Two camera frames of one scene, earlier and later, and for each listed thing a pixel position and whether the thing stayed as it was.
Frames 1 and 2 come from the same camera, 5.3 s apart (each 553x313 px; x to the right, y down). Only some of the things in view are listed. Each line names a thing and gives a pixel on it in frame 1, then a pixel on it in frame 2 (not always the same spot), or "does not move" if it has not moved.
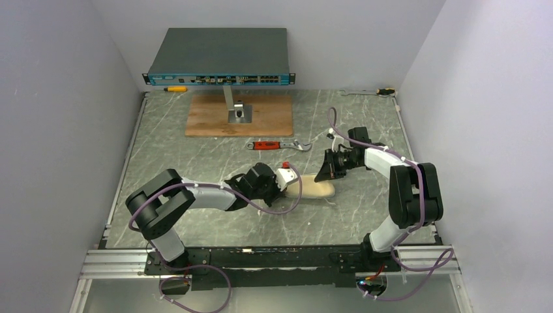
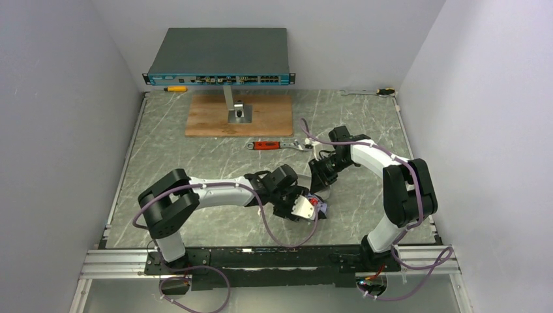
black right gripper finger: x=326 y=173 -> x=317 y=184
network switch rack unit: x=220 y=56 does not move
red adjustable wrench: x=269 y=145 does not move
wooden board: x=272 y=116 does not move
